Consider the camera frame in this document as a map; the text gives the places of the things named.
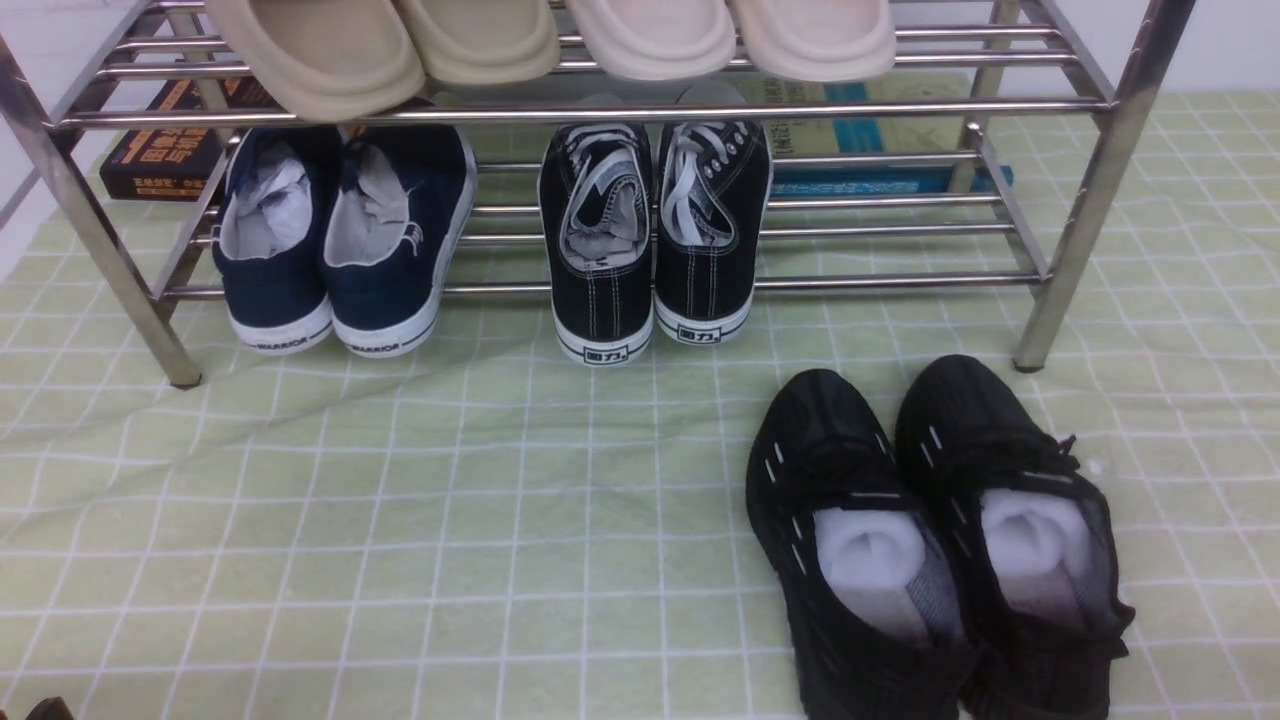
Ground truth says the navy canvas sneaker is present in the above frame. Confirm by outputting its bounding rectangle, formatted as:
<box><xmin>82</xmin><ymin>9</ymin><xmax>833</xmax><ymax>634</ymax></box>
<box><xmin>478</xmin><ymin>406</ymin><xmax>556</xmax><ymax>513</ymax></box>
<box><xmin>320</xmin><ymin>124</ymin><xmax>477</xmax><ymax>359</ymax></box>
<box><xmin>212</xmin><ymin>126</ymin><xmax>344</xmax><ymax>356</ymax></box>

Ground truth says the stainless steel shoe rack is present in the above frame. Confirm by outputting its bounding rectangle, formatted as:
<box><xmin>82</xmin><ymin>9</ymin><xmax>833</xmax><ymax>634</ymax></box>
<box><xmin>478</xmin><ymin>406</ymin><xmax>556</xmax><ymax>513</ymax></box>
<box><xmin>3</xmin><ymin>1</ymin><xmax>1194</xmax><ymax>389</ymax></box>

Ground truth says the black canvas sneaker left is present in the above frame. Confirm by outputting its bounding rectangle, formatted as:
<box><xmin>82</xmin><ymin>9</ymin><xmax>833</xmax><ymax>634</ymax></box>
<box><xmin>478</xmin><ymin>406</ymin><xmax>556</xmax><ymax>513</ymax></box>
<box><xmin>538</xmin><ymin>123</ymin><xmax>654</xmax><ymax>368</ymax></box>

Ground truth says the black canvas sneaker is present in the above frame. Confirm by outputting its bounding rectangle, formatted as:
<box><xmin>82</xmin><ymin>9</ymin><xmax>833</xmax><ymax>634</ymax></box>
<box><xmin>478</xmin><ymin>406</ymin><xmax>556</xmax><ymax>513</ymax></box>
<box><xmin>654</xmin><ymin>120</ymin><xmax>773</xmax><ymax>346</ymax></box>
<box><xmin>538</xmin><ymin>123</ymin><xmax>654</xmax><ymax>368</ymax></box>

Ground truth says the black canvas sneaker right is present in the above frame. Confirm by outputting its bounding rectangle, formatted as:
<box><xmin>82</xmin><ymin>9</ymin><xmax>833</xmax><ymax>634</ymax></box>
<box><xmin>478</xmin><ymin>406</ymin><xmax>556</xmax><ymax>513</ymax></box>
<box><xmin>654</xmin><ymin>120</ymin><xmax>773</xmax><ymax>346</ymax></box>

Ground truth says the green checked tablecloth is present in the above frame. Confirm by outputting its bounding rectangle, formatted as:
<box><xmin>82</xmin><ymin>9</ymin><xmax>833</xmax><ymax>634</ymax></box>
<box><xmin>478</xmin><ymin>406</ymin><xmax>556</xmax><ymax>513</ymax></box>
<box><xmin>1</xmin><ymin>94</ymin><xmax>1277</xmax><ymax>719</ymax></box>

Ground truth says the cream slipper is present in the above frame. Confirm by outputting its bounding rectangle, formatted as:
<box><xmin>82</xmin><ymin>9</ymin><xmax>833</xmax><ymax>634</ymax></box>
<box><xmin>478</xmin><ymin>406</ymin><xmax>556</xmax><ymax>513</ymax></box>
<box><xmin>564</xmin><ymin>1</ymin><xmax>737</xmax><ymax>82</ymax></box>
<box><xmin>730</xmin><ymin>1</ymin><xmax>897</xmax><ymax>83</ymax></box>

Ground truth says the cream slipper far right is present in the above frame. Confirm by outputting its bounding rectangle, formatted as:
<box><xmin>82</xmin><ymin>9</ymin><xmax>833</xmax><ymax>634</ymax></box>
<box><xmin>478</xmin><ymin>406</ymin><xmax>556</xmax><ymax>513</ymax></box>
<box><xmin>730</xmin><ymin>1</ymin><xmax>897</xmax><ymax>83</ymax></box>

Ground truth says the tan slipper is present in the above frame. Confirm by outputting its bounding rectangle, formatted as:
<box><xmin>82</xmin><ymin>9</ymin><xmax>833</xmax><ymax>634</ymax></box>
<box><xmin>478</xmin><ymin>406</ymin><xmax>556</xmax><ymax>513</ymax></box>
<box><xmin>205</xmin><ymin>1</ymin><xmax>428</xmax><ymax>123</ymax></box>
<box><xmin>396</xmin><ymin>1</ymin><xmax>561</xmax><ymax>86</ymax></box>

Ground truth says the black knit sneaker left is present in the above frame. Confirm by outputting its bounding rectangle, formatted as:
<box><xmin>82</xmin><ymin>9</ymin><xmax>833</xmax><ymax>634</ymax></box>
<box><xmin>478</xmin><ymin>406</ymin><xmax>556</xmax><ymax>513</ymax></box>
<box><xmin>745</xmin><ymin>369</ymin><xmax>979</xmax><ymax>719</ymax></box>

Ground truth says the black knit sneaker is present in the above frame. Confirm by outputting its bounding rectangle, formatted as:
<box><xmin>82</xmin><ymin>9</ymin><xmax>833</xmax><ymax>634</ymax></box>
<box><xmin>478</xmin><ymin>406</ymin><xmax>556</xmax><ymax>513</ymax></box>
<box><xmin>895</xmin><ymin>354</ymin><xmax>1137</xmax><ymax>719</ymax></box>
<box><xmin>745</xmin><ymin>369</ymin><xmax>979</xmax><ymax>719</ymax></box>

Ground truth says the black knit sneaker right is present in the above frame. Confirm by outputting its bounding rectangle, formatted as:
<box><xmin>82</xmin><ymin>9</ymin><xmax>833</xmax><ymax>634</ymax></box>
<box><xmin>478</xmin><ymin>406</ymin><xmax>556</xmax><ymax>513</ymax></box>
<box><xmin>895</xmin><ymin>354</ymin><xmax>1137</xmax><ymax>719</ymax></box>

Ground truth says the tan slipper far left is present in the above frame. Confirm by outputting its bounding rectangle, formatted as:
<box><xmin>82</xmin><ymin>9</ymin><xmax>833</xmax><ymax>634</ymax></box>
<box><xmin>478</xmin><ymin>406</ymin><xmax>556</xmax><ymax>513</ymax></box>
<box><xmin>205</xmin><ymin>1</ymin><xmax>428</xmax><ymax>123</ymax></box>

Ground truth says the black orange book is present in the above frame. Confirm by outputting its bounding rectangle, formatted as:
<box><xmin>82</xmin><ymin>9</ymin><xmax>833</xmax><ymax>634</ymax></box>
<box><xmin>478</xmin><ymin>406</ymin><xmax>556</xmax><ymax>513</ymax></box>
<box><xmin>99</xmin><ymin>78</ymin><xmax>278</xmax><ymax>202</ymax></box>

